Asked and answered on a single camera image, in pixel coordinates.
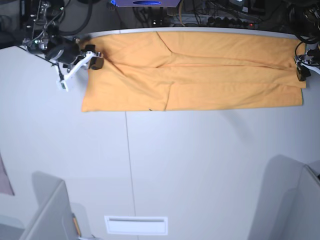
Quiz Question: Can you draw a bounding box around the purple box with blue oval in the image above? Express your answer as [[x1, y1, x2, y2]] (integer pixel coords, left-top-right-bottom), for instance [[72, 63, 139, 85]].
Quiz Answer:
[[115, 0, 180, 8]]

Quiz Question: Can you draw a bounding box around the grey bin lower right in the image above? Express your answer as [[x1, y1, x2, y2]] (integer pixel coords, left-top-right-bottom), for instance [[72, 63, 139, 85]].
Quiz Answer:
[[270, 164, 320, 240]]

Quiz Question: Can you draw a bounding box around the black power strip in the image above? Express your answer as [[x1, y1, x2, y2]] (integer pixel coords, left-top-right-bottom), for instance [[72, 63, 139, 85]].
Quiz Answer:
[[207, 16, 256, 29]]

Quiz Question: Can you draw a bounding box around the grey bin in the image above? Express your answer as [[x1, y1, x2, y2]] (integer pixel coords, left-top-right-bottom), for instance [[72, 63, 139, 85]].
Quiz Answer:
[[0, 171, 95, 240], [270, 164, 320, 240]]

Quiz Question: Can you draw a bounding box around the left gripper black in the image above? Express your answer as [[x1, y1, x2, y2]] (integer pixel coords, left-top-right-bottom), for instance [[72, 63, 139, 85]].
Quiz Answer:
[[295, 48, 320, 82]]

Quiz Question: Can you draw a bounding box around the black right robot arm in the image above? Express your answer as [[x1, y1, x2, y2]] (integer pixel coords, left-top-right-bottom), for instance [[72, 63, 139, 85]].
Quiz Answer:
[[20, 0, 104, 73]]

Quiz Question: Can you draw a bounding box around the grey bin lower left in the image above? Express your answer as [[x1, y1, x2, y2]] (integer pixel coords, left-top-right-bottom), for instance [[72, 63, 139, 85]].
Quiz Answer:
[[0, 171, 95, 240]]

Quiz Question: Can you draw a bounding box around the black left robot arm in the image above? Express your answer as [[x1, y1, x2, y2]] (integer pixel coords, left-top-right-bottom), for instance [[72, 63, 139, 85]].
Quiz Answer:
[[287, 0, 320, 82]]

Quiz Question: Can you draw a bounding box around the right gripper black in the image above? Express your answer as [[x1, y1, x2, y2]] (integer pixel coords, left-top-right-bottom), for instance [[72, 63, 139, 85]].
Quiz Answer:
[[44, 37, 104, 70]]

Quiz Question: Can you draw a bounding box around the white label plate on table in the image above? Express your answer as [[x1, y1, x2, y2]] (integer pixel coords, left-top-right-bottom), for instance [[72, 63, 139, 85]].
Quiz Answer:
[[104, 216, 169, 236]]

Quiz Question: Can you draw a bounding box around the orange T-shirt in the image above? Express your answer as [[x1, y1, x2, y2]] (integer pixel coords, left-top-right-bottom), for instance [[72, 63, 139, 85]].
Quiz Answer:
[[81, 31, 306, 112]]

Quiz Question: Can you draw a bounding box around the pink cloth at left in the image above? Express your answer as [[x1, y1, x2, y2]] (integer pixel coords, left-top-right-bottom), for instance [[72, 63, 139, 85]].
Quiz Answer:
[[0, 156, 15, 196]]

